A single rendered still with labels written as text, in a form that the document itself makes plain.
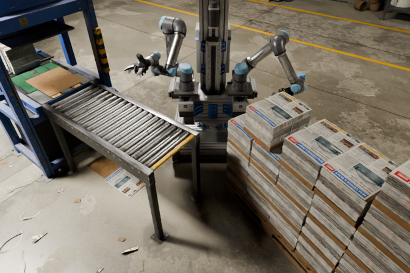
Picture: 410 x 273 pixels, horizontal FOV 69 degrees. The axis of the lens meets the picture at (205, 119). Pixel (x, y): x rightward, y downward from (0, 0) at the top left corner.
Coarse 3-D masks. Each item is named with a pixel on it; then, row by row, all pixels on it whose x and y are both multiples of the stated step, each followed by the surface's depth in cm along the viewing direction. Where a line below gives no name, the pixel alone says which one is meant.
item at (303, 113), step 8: (272, 96) 223; (280, 96) 223; (288, 96) 223; (280, 104) 215; (288, 104) 215; (296, 104) 215; (304, 104) 215; (296, 112) 208; (304, 112) 207; (304, 120) 213; (296, 128) 213; (304, 128) 220
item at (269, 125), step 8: (256, 104) 215; (264, 104) 215; (248, 112) 213; (256, 112) 207; (264, 112) 207; (272, 112) 208; (280, 112) 208; (248, 120) 217; (256, 120) 208; (264, 120) 201; (272, 120) 201; (280, 120) 201; (288, 120) 201; (248, 128) 221; (256, 128) 213; (264, 128) 204; (272, 128) 196; (280, 128) 199; (288, 128) 206; (256, 136) 216; (264, 136) 208; (272, 136) 200; (280, 136) 207; (272, 144) 206
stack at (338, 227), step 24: (240, 120) 238; (240, 144) 236; (240, 168) 249; (264, 168) 218; (264, 192) 230; (288, 192) 204; (312, 192) 182; (288, 216) 214; (336, 216) 172; (288, 240) 225; (312, 240) 198; (312, 264) 208; (336, 264) 187
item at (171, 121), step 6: (90, 84) 294; (96, 84) 289; (108, 90) 280; (114, 90) 280; (120, 96) 272; (126, 96) 272; (132, 102) 264; (138, 102) 264; (144, 108) 257; (150, 108) 257; (156, 114) 250; (162, 114) 250; (168, 120) 244; (174, 120) 244; (180, 126) 237; (186, 126) 237; (192, 132) 231; (198, 132) 231; (198, 138) 234; (192, 144) 237; (198, 144) 237
